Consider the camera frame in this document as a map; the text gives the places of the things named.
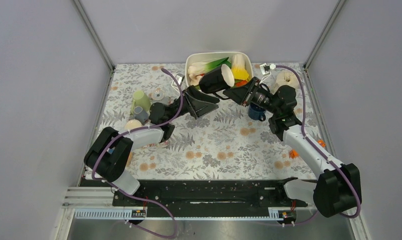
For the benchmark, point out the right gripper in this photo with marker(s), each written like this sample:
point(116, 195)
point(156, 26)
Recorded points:
point(240, 94)

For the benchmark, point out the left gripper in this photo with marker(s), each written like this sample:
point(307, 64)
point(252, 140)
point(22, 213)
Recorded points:
point(201, 106)

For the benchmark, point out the dark blue mug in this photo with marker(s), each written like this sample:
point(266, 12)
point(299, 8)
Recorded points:
point(256, 113)

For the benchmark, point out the cream white mug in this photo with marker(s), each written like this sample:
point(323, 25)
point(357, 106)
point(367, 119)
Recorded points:
point(132, 124)

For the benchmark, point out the light grey-blue mug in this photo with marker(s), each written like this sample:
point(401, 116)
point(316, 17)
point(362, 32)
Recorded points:
point(159, 96)

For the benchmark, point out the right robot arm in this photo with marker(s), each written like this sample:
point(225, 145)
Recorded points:
point(338, 188)

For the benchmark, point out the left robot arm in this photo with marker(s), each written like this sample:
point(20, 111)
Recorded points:
point(109, 153)

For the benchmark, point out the light green mug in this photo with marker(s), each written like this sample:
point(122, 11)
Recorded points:
point(140, 99)

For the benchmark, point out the blue-grey textured square mug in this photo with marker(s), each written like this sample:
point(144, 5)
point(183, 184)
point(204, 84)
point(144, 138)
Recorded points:
point(141, 115)

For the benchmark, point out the toy orange carrot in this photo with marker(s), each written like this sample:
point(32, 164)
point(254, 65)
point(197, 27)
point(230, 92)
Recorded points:
point(241, 83)

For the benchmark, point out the toy yellow napa cabbage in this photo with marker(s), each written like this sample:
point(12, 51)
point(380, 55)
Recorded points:
point(238, 67)

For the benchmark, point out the toy mushroom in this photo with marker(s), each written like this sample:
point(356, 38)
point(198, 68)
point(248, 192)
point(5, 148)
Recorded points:
point(195, 79)

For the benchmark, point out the toy bok choy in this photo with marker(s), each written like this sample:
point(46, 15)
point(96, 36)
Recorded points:
point(203, 67)

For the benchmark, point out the white rectangular dish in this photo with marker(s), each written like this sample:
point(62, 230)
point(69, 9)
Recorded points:
point(213, 56)

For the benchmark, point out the orange clip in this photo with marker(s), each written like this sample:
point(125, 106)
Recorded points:
point(293, 154)

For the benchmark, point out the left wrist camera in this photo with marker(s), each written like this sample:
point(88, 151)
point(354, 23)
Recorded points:
point(180, 79)

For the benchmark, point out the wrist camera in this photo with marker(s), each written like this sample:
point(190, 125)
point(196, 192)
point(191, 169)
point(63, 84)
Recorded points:
point(266, 68)
point(180, 79)

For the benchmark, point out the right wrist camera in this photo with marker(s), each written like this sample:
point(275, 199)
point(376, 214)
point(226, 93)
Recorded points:
point(266, 68)

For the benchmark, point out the aluminium frame rail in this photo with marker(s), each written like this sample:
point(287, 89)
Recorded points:
point(92, 32)

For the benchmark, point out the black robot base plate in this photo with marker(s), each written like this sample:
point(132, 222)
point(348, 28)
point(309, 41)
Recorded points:
point(218, 198)

